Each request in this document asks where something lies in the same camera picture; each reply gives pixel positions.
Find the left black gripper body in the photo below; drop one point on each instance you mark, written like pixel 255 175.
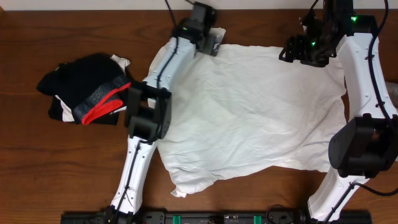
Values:
pixel 206 44

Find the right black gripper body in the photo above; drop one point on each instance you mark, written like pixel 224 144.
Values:
pixel 311 52

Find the white t-shirt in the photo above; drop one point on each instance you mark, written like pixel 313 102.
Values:
pixel 245 110

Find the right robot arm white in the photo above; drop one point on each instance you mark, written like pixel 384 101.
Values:
pixel 367 144

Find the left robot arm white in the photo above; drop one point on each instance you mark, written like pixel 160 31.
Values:
pixel 148 117

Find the black folded clothes pile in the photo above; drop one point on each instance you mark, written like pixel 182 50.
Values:
pixel 88 90

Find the grey cloth at right edge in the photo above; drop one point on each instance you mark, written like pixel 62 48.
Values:
pixel 392 89

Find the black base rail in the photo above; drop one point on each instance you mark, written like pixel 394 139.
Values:
pixel 276 214

